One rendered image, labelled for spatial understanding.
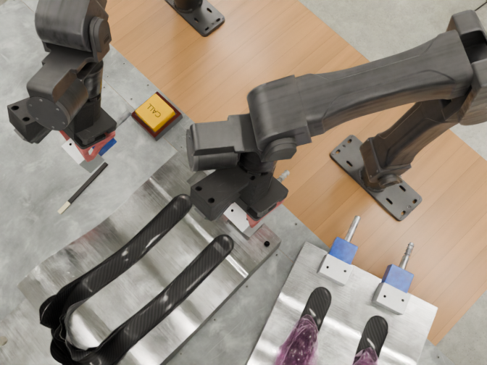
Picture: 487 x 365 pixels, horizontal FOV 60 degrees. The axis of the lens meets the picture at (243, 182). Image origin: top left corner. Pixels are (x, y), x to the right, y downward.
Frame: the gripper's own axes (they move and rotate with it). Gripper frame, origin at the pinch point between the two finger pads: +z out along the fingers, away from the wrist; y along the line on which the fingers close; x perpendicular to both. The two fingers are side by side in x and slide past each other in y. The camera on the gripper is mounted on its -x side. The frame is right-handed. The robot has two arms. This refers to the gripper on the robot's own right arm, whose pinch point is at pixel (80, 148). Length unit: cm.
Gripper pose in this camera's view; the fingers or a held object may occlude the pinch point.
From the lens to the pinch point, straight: 81.1
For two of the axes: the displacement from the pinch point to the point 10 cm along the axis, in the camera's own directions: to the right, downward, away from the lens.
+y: 7.2, 6.6, -2.1
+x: 6.3, -4.8, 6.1
